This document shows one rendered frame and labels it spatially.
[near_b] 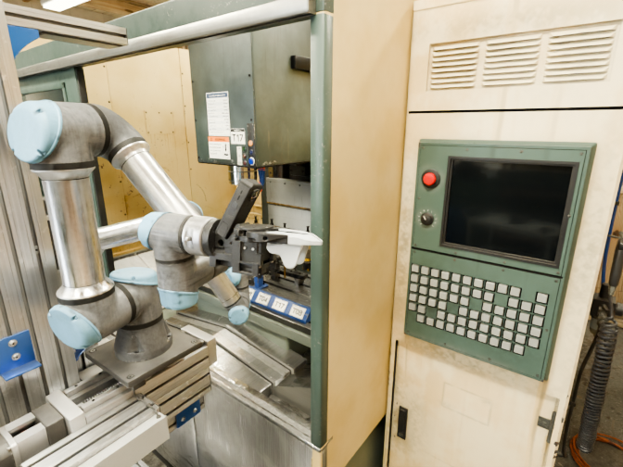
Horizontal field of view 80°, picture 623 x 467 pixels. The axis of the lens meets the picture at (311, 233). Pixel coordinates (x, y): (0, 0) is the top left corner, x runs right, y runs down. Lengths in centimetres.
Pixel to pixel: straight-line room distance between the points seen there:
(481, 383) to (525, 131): 83
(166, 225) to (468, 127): 89
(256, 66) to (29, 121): 108
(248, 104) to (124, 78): 132
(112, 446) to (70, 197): 56
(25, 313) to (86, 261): 26
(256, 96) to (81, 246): 108
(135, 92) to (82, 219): 209
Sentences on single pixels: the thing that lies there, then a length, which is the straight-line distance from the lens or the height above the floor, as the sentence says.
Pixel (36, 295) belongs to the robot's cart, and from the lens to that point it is 115.
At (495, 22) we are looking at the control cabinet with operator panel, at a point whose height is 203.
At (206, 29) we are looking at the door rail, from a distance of 118.
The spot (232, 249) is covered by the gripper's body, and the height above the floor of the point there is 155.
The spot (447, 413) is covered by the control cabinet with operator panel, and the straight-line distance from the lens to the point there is 161.
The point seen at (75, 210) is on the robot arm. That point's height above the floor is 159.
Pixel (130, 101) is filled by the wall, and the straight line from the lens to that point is 292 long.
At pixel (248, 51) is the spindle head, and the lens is 178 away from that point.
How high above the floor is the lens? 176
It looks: 16 degrees down
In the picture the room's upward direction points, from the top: straight up
